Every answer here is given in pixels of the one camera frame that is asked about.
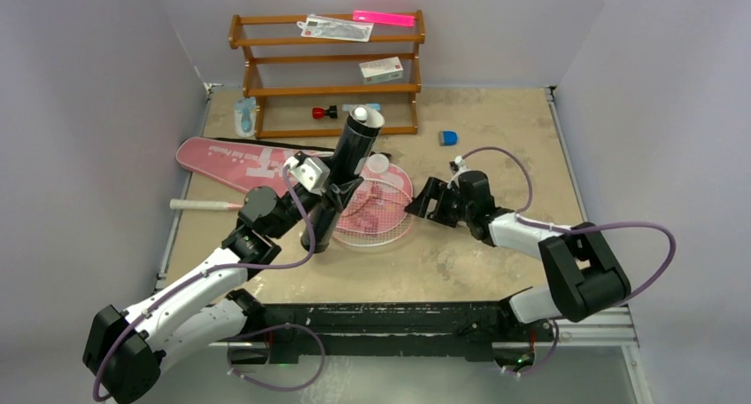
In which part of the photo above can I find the pink flat ruler package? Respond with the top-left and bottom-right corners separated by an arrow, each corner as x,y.
352,10 -> 416,27

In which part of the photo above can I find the pink racket cover bag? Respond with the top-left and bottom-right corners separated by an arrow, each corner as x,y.
175,137 -> 413,197

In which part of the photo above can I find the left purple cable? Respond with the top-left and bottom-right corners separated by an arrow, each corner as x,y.
91,154 -> 328,404

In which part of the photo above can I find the purple cable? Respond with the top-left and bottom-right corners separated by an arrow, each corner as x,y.
91,154 -> 328,404
460,146 -> 677,379

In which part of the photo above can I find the white feather shuttlecock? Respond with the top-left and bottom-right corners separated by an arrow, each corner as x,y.
351,106 -> 368,123

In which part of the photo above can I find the blue grey eraser block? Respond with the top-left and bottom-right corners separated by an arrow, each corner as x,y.
438,130 -> 458,146

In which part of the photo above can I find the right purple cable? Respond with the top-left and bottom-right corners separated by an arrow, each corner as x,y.
460,146 -> 677,379

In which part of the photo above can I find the pink badminton racket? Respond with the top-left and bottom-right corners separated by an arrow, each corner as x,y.
333,178 -> 413,248
169,198 -> 243,212

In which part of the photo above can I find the light blue packaged item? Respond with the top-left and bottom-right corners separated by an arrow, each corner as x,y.
234,97 -> 258,138

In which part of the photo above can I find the black shuttlecock tube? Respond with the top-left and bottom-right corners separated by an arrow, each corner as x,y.
301,106 -> 385,253

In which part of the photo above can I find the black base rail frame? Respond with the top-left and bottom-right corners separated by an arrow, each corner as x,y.
120,298 -> 638,368

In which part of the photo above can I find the white red small box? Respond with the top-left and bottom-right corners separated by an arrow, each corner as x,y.
359,57 -> 404,85

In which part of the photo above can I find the clear plastic blister package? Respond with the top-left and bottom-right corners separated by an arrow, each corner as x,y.
297,14 -> 375,43

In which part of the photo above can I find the light blue glue stick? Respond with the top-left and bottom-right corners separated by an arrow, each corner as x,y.
341,103 -> 381,113

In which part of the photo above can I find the wooden three-tier shelf rack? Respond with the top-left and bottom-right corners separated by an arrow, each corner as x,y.
228,10 -> 426,139

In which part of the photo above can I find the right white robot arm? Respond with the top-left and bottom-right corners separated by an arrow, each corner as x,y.
405,170 -> 631,339

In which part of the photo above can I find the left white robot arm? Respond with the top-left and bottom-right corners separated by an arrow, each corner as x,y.
82,170 -> 363,403

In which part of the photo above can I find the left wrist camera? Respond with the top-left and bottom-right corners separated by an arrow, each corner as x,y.
283,151 -> 330,196

